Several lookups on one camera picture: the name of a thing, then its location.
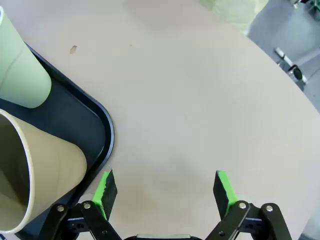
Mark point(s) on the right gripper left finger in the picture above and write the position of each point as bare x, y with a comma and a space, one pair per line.
110, 195

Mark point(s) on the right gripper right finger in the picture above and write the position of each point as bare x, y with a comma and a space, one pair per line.
221, 197

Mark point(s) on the brown cup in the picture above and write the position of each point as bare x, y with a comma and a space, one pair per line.
50, 162

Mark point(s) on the mint green cup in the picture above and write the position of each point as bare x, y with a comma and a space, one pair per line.
22, 75

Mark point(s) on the black plastic tray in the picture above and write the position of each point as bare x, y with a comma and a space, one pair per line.
75, 120

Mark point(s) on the office chair base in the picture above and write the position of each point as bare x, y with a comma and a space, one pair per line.
296, 71

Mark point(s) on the person in yellow shirt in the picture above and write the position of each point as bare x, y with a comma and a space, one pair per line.
230, 10

